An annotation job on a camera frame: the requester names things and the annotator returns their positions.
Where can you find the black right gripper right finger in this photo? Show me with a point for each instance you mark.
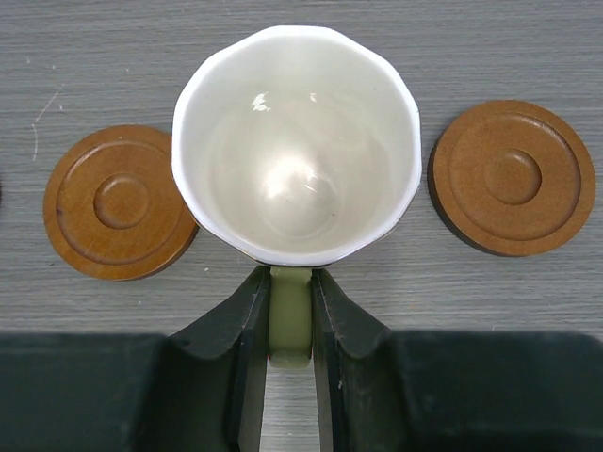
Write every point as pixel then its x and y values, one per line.
pixel 359 398

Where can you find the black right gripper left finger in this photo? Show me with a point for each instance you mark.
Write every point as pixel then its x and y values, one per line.
pixel 208 387

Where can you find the brown ringed wooden coaster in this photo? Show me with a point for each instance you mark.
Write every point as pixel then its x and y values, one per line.
pixel 111 209

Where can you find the olive green white mug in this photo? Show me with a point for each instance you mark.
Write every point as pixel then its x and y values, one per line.
pixel 297 146

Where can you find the light brown ringed coaster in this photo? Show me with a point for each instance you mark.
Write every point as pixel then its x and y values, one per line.
pixel 512 178

